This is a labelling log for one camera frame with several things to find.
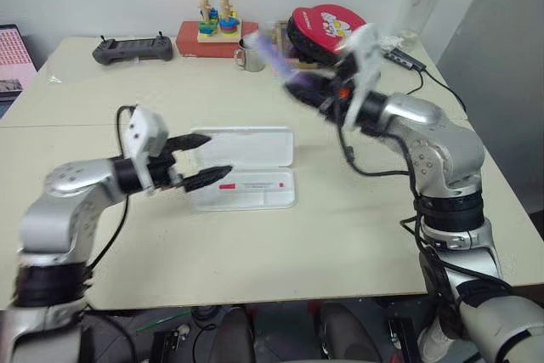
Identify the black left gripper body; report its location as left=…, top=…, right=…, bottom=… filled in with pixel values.
left=146, top=145, right=186, bottom=191

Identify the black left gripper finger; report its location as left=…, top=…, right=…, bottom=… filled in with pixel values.
left=182, top=164, right=235, bottom=193
left=166, top=133, right=214, bottom=156

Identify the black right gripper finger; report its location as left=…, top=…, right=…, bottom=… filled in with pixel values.
left=286, top=71, right=339, bottom=93
left=282, top=86, right=333, bottom=119

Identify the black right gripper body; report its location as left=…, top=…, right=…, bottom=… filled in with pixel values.
left=316, top=50, right=363, bottom=124

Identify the purple marker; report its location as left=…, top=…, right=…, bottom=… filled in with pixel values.
left=257, top=31, right=318, bottom=88

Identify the white plastic pencil case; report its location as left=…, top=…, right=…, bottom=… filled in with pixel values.
left=188, top=125, right=298, bottom=213

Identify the red round cartoon case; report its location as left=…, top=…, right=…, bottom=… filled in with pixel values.
left=285, top=3, right=369, bottom=65

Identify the crumpled white tissue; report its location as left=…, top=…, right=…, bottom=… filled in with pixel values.
left=379, top=34, right=405, bottom=52

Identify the stainless steel mug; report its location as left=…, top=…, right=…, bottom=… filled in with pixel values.
left=233, top=34, right=267, bottom=72

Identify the black usb hub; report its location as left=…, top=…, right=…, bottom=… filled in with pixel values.
left=382, top=48, right=428, bottom=73

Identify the red cardboard box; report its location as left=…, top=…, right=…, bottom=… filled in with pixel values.
left=174, top=20, right=260, bottom=59

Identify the dark grey handheld controller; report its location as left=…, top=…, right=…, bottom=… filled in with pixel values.
left=91, top=31, right=175, bottom=65

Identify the green thin rod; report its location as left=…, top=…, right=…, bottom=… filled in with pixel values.
left=134, top=309, right=193, bottom=335

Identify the black box under table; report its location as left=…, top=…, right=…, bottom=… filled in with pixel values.
left=150, top=325, right=193, bottom=363

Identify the dark rounded shape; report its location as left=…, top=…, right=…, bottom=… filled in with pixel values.
left=317, top=302, right=383, bottom=363

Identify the white shoe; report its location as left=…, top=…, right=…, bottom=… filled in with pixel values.
left=417, top=315, right=455, bottom=363

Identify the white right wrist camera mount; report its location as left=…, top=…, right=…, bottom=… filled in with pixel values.
left=337, top=22, right=386, bottom=131

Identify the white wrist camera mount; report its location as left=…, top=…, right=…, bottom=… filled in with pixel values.
left=337, top=22, right=386, bottom=131
left=121, top=106, right=169, bottom=196

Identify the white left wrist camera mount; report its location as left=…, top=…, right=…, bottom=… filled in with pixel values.
left=121, top=106, right=169, bottom=196

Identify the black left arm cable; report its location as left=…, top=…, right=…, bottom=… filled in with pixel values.
left=87, top=104, right=141, bottom=275

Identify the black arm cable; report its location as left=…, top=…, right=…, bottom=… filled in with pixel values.
left=87, top=104, right=141, bottom=275
left=335, top=101, right=511, bottom=313

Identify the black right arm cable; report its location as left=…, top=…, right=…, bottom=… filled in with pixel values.
left=335, top=101, right=511, bottom=313

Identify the black hub cable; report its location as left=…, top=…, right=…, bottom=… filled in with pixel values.
left=403, top=67, right=469, bottom=120

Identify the wooden ring stacking toy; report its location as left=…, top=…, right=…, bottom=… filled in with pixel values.
left=195, top=0, right=243, bottom=45

